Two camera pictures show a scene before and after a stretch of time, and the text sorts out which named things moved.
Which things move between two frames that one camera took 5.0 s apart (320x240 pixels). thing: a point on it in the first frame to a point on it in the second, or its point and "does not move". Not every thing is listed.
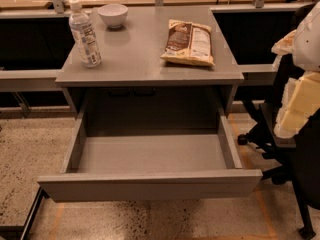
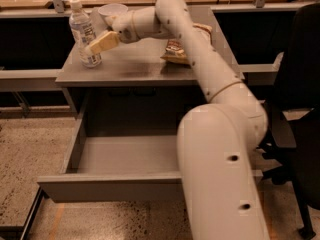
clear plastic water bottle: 84,36 does not move
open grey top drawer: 129,164 does not move
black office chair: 297,158 does not move
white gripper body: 307,40 to 123,28
